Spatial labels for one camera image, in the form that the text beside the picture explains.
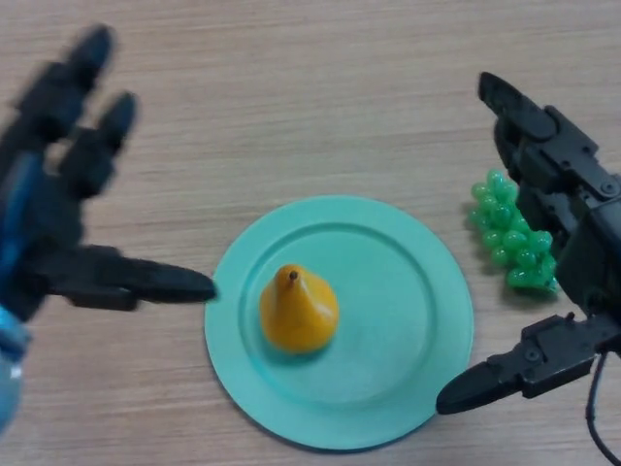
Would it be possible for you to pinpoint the yellow pear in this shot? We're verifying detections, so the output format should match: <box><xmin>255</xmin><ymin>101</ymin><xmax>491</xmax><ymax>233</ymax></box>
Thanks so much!
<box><xmin>259</xmin><ymin>263</ymin><xmax>340</xmax><ymax>354</ymax></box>

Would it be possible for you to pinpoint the green grape bunch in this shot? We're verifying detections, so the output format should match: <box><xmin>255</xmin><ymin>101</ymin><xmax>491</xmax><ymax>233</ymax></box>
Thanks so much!
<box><xmin>468</xmin><ymin>168</ymin><xmax>559</xmax><ymax>292</ymax></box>

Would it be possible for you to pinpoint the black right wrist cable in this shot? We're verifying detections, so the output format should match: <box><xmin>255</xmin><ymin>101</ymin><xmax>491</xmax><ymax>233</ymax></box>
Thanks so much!
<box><xmin>584</xmin><ymin>353</ymin><xmax>621</xmax><ymax>465</ymax></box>

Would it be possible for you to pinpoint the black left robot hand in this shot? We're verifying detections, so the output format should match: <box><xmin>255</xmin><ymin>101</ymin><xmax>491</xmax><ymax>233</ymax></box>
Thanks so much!
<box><xmin>0</xmin><ymin>23</ymin><xmax>218</xmax><ymax>324</ymax></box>

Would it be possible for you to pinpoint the teal green round plate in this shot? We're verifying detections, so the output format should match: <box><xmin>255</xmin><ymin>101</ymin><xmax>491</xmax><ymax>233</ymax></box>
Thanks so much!
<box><xmin>203</xmin><ymin>194</ymin><xmax>474</xmax><ymax>451</ymax></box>

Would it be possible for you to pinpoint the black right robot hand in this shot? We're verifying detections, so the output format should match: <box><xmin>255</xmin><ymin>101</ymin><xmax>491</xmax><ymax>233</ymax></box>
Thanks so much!
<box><xmin>435</xmin><ymin>71</ymin><xmax>621</xmax><ymax>416</ymax></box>

